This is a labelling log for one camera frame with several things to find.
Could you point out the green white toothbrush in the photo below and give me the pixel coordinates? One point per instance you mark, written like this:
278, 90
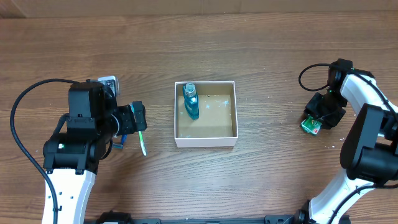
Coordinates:
142, 143

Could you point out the blue mouthwash bottle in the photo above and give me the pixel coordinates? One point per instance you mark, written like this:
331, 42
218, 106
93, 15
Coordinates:
191, 100

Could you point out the green white packet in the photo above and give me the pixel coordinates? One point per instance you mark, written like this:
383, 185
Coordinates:
311, 125

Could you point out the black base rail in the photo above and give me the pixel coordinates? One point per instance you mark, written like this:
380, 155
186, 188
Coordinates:
126, 218

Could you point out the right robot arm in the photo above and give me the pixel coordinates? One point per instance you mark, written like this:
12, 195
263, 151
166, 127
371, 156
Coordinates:
368, 156

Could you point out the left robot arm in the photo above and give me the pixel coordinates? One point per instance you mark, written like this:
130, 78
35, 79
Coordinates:
73, 152

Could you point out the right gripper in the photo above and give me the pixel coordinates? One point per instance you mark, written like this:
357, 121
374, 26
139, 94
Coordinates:
329, 121

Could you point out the white cardboard box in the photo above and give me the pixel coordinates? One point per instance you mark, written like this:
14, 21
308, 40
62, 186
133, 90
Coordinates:
217, 125

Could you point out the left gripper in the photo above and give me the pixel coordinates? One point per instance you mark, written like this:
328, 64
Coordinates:
129, 124

